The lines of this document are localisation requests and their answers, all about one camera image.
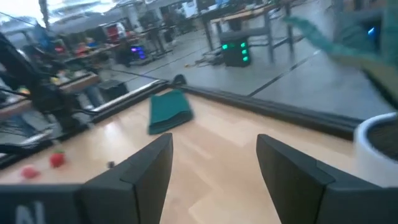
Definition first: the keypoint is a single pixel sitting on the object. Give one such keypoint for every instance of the red toy strawberry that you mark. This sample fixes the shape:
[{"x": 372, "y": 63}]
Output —
[
  {"x": 57, "y": 159},
  {"x": 29, "y": 173}
]

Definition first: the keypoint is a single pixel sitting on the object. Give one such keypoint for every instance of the small dark toy berry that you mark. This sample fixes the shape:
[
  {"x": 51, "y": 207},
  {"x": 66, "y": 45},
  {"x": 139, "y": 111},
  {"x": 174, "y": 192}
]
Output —
[{"x": 111, "y": 164}]

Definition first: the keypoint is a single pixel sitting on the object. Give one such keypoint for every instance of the black aluminium table frame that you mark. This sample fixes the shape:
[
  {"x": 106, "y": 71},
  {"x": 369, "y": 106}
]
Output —
[{"x": 280, "y": 105}]

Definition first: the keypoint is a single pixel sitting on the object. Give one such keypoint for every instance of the wooden top workbench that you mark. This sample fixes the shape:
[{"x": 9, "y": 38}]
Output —
[{"x": 245, "y": 14}]

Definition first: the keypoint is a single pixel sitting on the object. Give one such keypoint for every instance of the snake plant in white pot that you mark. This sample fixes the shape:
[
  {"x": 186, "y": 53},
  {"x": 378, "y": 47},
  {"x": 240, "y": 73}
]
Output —
[{"x": 367, "y": 149}]

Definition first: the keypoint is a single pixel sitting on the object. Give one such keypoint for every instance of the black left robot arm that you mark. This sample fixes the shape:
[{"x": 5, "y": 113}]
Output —
[{"x": 46, "y": 93}]

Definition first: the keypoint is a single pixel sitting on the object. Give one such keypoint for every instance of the computer tower with green lights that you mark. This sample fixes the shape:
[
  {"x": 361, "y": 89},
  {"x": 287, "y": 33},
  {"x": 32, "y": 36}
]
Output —
[{"x": 234, "y": 51}]

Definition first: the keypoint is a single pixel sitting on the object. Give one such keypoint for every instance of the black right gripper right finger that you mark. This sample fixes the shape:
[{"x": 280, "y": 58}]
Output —
[{"x": 298, "y": 193}]

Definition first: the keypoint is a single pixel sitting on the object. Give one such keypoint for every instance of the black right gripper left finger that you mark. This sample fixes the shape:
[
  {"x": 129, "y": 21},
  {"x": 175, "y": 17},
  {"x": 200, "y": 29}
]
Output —
[{"x": 140, "y": 186}]

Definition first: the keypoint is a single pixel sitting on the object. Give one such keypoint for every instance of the folded dark green cloth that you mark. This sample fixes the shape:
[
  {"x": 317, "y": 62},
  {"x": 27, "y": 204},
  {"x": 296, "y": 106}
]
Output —
[{"x": 169, "y": 112}]

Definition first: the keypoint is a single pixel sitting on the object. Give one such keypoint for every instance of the computer with purple lights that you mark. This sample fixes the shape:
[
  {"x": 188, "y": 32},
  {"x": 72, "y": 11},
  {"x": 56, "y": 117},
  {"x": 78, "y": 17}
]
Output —
[{"x": 138, "y": 52}]

